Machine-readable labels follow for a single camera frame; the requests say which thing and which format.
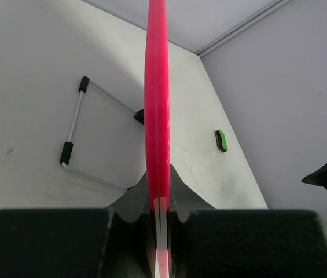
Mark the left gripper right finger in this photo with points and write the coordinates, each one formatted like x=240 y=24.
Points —
x=209 y=242

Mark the right aluminium frame post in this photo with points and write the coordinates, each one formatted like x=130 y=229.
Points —
x=241 y=27

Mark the pink framed whiteboard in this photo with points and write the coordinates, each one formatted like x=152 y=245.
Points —
x=157 y=125

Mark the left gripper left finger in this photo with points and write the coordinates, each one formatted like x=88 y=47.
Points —
x=116 y=241

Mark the green whiteboard eraser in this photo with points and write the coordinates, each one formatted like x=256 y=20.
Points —
x=221 y=141

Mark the wire whiteboard stand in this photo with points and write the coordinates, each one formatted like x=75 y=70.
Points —
x=68 y=145

